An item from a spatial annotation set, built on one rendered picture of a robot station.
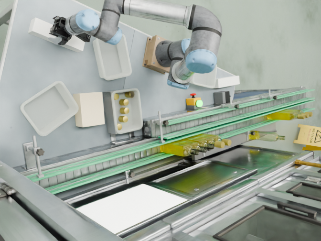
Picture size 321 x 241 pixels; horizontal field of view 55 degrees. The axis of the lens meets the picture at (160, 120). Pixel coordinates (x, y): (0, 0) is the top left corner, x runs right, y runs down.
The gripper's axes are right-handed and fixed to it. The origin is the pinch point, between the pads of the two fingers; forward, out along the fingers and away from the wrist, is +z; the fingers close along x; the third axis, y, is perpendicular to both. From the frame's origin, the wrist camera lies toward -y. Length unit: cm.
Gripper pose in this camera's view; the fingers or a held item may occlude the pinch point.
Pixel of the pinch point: (58, 35)
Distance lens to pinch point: 153.4
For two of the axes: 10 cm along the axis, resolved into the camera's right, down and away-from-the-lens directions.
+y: -7.4, -2.1, -6.4
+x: -2.0, 9.8, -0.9
